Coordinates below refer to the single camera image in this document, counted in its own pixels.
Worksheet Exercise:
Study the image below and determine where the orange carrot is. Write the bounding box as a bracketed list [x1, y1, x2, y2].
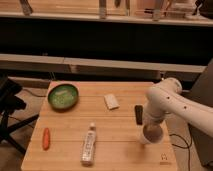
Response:
[42, 128, 50, 150]

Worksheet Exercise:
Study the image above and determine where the white rectangular block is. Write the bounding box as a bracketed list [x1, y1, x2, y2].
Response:
[104, 94, 119, 110]

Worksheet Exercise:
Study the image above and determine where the black tripod stand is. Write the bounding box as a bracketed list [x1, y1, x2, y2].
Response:
[0, 76, 39, 154]

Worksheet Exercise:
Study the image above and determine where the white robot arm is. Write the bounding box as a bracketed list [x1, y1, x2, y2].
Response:
[142, 58, 213, 171]

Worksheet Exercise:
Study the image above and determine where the black rectangular device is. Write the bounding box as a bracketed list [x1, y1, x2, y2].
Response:
[134, 105, 143, 125]

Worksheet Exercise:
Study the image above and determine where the long wooden bench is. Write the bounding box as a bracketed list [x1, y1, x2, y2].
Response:
[0, 53, 205, 81]

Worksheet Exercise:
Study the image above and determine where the green ceramic bowl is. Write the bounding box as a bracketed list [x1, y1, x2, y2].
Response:
[48, 84, 79, 110]

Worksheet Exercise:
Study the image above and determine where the black cable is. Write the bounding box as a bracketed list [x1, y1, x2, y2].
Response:
[169, 133, 193, 171]

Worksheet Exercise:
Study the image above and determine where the white plastic bottle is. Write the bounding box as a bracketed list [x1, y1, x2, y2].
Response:
[81, 122, 96, 166]

